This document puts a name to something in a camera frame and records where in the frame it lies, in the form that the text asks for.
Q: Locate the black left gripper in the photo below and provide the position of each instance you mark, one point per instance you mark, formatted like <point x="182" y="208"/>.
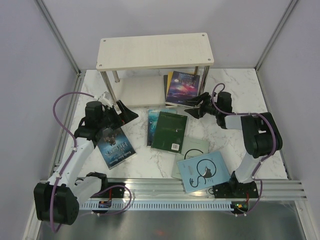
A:
<point x="129" y="116"/>

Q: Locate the purple galaxy cover book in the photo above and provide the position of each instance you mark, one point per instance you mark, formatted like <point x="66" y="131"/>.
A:
<point x="186" y="87"/>

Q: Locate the dark Wuthering Heights book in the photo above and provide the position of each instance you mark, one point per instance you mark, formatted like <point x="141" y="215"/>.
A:
<point x="115" y="147"/>

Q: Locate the blue ocean Jules Verne book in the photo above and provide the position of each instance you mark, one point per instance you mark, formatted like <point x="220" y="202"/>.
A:
<point x="153" y="115"/>

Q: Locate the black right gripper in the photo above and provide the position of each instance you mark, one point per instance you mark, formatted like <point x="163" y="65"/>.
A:
<point x="198" y="112"/>

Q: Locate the black Moon and Sixpence book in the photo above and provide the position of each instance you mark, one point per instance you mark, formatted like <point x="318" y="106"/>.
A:
<point x="165" y="87"/>

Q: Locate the aluminium frame post right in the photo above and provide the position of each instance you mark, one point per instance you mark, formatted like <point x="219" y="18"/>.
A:
<point x="277" y="31"/>

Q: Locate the white slotted cable duct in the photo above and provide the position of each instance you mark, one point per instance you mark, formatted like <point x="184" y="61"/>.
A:
<point x="141" y="205"/>

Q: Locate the aluminium frame post left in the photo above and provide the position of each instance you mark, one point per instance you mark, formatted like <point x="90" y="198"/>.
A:
<point x="57" y="34"/>

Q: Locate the aluminium mounting rail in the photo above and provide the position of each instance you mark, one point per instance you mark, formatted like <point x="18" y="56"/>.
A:
<point x="174" y="189"/>

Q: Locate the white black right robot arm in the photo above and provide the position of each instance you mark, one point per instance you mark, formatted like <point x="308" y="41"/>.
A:
<point x="261" y="139"/>

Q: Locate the aluminium frame post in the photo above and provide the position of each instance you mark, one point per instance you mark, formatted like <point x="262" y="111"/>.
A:
<point x="57" y="34"/>
<point x="277" y="31"/>

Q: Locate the light blue cat cover book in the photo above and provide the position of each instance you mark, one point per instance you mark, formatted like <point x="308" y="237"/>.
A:
<point x="203" y="171"/>

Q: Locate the dark green hardcover book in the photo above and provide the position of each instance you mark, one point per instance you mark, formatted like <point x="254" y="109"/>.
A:
<point x="170" y="132"/>

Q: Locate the white two-tier wooden shelf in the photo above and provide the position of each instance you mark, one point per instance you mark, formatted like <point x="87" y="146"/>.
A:
<point x="168" y="51"/>

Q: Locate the yellow paperback book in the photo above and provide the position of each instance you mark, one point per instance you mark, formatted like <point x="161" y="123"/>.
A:
<point x="170" y="89"/>

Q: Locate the pale green thin book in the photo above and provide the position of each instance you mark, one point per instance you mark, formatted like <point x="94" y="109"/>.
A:
<point x="192" y="147"/>

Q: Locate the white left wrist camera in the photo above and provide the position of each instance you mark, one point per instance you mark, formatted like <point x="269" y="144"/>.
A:
<point x="105" y="98"/>

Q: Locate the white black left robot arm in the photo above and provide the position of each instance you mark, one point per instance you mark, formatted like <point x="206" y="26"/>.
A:
<point x="58" y="200"/>

